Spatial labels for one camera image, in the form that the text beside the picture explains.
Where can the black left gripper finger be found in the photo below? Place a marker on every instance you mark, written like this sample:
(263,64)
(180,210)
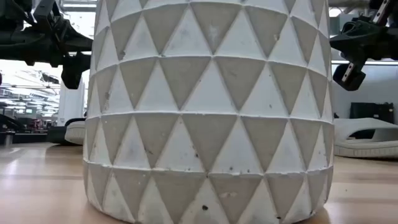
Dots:
(73,32)
(81,46)

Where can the grey slide sandal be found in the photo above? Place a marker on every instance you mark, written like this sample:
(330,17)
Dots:
(74,133)
(345,127)

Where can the white pillar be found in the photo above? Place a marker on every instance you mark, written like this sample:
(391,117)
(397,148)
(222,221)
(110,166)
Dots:
(71,105)

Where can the white geometric concrete planter pot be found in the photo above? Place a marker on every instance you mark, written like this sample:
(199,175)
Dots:
(208,124)

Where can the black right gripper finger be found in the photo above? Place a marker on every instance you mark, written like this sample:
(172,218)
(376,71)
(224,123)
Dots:
(354,43)
(357,29)

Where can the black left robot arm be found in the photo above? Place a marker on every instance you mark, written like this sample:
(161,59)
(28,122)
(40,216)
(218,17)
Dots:
(15,6)

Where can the black equipment case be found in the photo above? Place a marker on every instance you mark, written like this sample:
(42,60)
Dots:
(371,112)

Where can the black ceiling fixture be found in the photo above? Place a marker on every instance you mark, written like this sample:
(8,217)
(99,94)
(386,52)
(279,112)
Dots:
(49,78)

